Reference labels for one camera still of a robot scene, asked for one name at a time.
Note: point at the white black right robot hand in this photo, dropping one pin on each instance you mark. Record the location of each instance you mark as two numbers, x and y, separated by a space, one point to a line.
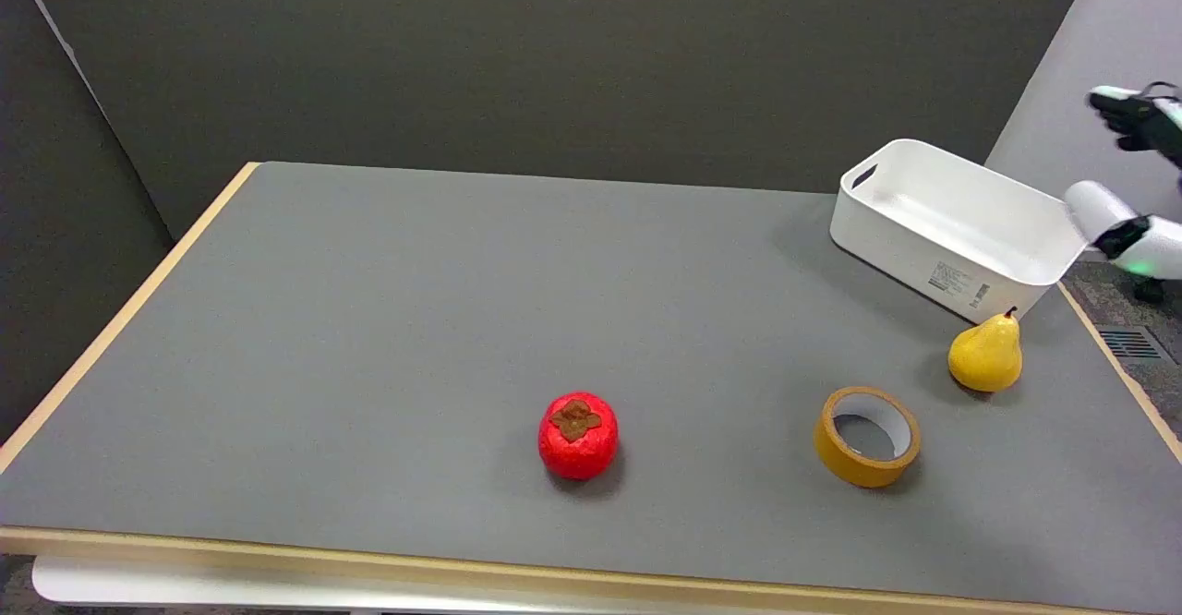
1103 209

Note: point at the yellow tape roll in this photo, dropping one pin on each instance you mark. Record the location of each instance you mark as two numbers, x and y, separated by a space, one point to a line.
836 458

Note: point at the black caster wheel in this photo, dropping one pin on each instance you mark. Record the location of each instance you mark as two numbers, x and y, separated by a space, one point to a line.
1150 292

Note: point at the floor vent grille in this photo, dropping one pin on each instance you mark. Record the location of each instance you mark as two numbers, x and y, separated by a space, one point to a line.
1129 344

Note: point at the white plastic bin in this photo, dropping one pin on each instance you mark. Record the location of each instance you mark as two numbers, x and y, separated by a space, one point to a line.
960 255

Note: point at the yellow pear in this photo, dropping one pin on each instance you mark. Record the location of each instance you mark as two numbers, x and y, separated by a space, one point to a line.
986 358

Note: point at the red persimmon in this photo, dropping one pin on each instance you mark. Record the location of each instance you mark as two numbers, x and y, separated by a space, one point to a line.
579 449

